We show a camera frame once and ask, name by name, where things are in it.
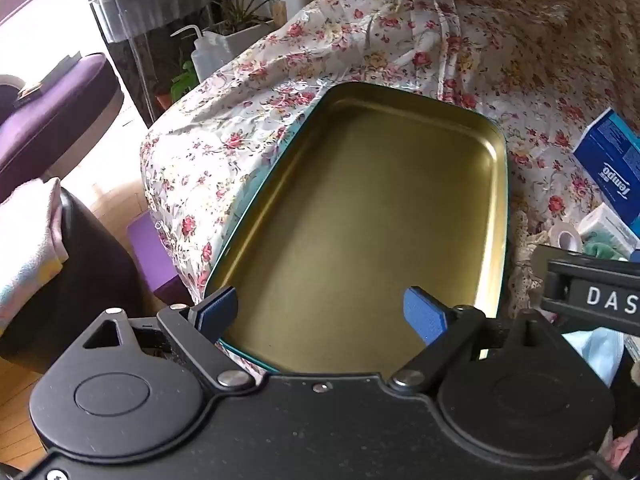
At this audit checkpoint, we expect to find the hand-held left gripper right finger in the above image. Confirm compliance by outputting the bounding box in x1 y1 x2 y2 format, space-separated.
389 286 565 394

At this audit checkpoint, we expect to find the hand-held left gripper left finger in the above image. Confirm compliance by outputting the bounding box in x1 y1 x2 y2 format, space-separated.
81 286 257 392

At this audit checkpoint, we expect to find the white tape roll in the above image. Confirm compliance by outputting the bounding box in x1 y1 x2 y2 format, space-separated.
554 225 583 253

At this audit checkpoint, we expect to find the white tissue pack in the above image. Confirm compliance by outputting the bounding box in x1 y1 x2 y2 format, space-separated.
579 204 638 258

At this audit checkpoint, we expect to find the gold tin tray teal rim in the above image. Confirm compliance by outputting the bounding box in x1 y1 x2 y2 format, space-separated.
204 81 511 374

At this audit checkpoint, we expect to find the green cloth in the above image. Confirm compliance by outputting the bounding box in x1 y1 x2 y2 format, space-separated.
582 242 628 261

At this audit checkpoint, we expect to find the light blue face mask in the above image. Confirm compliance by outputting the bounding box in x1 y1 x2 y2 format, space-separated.
562 329 627 387

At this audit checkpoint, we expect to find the cream lace cloth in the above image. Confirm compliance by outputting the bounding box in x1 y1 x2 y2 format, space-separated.
507 209 548 313

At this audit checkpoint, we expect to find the purple block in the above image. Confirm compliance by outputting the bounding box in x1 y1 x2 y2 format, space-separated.
127 211 193 307

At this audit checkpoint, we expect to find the blue tissue box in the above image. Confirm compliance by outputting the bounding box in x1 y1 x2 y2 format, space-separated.
572 107 640 237

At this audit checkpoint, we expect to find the black chair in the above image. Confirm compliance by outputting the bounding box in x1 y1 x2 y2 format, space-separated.
0 180 147 376

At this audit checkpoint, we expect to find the small green potted plant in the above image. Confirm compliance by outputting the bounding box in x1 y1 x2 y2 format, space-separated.
154 57 202 111

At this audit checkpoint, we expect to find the purple sofa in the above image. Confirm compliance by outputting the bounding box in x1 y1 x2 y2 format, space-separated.
0 52 124 202

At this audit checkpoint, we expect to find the white squeeze bottle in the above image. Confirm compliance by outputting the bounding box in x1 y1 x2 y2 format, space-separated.
170 25 237 84

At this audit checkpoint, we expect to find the white planter with plant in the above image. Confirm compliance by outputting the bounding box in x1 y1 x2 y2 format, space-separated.
199 0 287 77

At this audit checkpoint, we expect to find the floral bed blanket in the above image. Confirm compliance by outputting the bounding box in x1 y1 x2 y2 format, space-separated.
140 0 640 376

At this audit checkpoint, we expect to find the dark book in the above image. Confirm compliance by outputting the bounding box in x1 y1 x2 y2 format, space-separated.
39 52 82 87

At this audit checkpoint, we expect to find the glass side table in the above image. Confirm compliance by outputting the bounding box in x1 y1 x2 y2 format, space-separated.
89 0 223 127

